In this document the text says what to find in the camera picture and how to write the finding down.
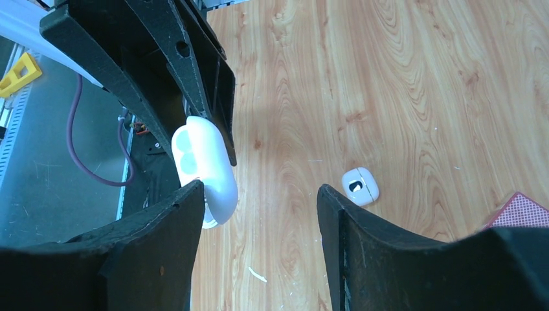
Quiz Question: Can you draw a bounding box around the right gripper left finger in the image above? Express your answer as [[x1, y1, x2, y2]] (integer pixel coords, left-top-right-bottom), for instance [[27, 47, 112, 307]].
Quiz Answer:
[[1, 180, 205, 310]]

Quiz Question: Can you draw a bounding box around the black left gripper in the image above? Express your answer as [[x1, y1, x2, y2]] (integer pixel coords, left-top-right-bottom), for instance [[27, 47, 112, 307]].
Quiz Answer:
[[39, 1, 237, 166]]

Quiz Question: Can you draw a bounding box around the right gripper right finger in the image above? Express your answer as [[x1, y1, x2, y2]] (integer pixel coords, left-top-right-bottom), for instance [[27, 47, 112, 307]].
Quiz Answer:
[[317, 184, 548, 310]]

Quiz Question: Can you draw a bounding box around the white earbud charging case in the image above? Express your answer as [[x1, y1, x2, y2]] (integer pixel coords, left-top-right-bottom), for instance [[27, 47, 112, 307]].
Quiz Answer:
[[341, 167, 380, 207]]

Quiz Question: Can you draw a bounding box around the small white plastic sliver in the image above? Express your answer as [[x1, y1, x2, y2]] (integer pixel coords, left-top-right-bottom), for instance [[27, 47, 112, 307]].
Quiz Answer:
[[248, 266, 267, 283]]

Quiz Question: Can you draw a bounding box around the playing card box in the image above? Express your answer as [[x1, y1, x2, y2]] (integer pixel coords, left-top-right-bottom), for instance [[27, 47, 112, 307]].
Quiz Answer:
[[481, 192, 548, 230]]

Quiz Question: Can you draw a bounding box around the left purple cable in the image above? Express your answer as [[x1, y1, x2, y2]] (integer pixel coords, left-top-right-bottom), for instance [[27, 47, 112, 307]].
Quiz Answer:
[[66, 73, 136, 188]]

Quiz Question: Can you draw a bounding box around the yellow plastic bracket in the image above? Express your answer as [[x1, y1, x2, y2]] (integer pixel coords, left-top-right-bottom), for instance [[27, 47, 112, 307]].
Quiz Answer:
[[1, 52, 42, 98]]

